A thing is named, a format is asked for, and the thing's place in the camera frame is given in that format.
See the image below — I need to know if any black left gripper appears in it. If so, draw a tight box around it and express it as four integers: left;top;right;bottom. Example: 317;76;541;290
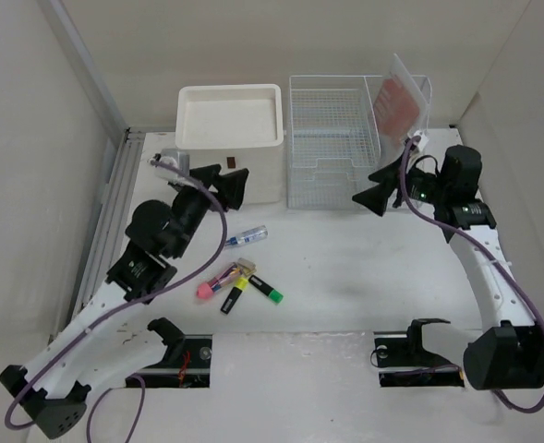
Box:
172;165;248;258

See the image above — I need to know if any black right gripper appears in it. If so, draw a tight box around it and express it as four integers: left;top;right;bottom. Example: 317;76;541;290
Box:
352;149;451;216

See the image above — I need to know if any red booklet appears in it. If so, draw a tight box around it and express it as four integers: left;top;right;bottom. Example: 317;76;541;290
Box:
372;54;431;166

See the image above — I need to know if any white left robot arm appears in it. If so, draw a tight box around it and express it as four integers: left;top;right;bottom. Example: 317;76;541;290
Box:
0;164;249;440

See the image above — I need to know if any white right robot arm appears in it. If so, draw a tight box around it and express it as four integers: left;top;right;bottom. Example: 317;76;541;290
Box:
352;145;544;391

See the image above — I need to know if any white three-drawer storage box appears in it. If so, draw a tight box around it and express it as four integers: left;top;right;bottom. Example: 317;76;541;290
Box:
175;84;284;204

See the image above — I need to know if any small clear glue bottle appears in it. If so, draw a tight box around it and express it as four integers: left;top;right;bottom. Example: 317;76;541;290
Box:
224;225;268;248

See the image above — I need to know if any yellow cap black highlighter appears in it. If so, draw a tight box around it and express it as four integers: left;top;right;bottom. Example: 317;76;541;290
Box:
220;277;248;315

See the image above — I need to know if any green cap black highlighter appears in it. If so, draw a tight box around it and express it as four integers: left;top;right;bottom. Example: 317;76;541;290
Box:
248;275;284;305

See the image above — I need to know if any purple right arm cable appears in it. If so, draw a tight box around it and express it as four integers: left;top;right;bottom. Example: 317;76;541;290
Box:
399;138;544;413

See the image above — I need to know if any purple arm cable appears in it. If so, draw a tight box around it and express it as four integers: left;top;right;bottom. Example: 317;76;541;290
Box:
399;138;544;413
5;156;229;443

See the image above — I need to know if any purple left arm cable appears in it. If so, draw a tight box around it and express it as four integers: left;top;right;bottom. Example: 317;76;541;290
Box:
5;156;229;443

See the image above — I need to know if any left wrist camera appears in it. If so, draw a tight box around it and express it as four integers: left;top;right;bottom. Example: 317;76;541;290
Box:
149;149;189;186

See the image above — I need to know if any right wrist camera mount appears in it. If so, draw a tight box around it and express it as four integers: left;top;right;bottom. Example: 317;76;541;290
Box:
404;130;429;154

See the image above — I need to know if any white wire mesh organizer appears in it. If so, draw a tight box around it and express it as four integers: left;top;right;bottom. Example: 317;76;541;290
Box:
286;75;429;210

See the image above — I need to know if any aluminium frame rail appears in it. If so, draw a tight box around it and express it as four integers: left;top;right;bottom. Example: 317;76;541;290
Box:
39;1;138;329

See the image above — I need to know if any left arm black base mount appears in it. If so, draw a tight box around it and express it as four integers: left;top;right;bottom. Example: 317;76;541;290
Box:
142;317;213;389

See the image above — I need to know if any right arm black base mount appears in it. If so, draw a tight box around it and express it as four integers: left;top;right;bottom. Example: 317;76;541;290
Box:
370;317;467;388

